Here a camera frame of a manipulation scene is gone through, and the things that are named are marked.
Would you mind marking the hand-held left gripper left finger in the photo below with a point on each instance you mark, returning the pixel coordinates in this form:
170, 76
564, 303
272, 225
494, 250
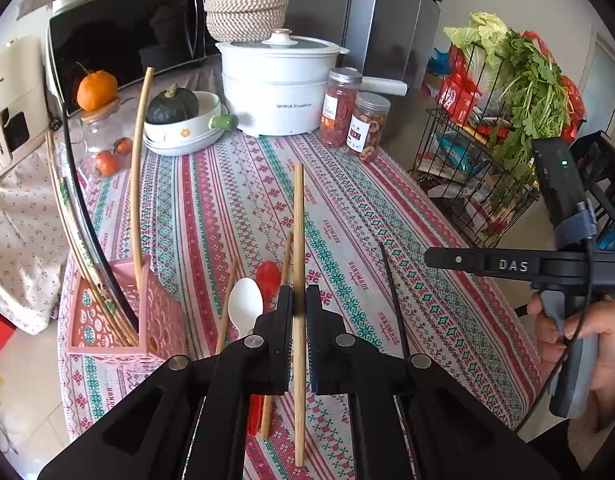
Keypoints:
286, 340

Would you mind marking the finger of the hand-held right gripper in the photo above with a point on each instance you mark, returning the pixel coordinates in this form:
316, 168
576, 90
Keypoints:
457, 260

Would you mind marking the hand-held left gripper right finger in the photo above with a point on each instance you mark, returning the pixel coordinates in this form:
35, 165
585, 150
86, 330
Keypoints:
313, 340

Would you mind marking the plain wooden chopstick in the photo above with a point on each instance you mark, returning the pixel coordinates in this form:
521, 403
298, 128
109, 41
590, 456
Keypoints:
137, 185
286, 260
298, 235

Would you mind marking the pink utensil basket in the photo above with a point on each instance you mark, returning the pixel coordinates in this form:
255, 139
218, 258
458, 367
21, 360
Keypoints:
157, 320

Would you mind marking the bunch of wooden chopsticks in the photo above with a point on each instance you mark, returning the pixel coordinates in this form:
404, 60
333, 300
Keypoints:
99, 292

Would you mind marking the black chopstick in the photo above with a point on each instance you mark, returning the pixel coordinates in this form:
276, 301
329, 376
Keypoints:
391, 300
79, 200

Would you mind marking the person's right hand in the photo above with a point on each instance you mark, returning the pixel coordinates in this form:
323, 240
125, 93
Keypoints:
612, 360

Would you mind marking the white spoon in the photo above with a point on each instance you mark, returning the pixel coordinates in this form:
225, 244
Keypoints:
245, 305

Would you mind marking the red spoon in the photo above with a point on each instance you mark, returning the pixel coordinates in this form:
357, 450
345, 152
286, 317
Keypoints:
267, 277

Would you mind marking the striped patterned tablecloth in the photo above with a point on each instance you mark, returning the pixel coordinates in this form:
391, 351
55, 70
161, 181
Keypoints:
337, 210

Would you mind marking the jar of dried fruit slices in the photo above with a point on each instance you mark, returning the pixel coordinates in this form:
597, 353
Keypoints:
367, 130

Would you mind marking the red snack packet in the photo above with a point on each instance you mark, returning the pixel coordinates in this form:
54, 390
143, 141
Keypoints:
457, 97

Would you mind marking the red plastic bag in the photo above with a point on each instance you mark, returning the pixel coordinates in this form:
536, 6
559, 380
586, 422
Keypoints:
572, 105

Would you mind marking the bunch of leafy greens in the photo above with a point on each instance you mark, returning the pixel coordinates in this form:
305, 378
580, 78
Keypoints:
532, 105

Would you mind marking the jar of red dried fruit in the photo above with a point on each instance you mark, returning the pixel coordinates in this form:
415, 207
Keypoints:
340, 115

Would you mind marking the blue plastic bag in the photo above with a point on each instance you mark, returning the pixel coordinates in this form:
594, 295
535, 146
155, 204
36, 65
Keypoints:
440, 62

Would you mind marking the napa cabbage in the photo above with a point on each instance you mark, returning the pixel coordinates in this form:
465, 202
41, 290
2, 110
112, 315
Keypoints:
480, 35

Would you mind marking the small orange fruit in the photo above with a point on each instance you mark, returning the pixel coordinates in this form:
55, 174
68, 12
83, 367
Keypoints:
108, 164
123, 146

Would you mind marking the white electric cooking pot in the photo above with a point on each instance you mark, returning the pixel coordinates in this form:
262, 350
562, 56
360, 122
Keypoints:
272, 90

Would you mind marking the dark green squash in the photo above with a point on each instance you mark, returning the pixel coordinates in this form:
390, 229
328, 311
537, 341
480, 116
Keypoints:
172, 107

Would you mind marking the grey refrigerator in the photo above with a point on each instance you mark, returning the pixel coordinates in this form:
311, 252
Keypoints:
387, 10

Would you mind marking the glass jar with wooden lid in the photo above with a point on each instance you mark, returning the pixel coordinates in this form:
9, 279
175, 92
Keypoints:
104, 130

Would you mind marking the white small-print cloth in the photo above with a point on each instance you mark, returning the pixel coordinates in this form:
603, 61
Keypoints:
22, 240

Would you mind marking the large orange with stem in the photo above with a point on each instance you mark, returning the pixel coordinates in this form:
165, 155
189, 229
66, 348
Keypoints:
97, 91

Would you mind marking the woven lidded basket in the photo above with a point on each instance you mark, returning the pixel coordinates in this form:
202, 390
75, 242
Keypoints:
247, 15

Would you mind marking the black microwave oven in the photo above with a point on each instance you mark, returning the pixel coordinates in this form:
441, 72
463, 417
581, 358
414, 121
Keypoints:
132, 35

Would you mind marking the white air fryer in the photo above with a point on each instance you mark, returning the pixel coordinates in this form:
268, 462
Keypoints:
14, 90

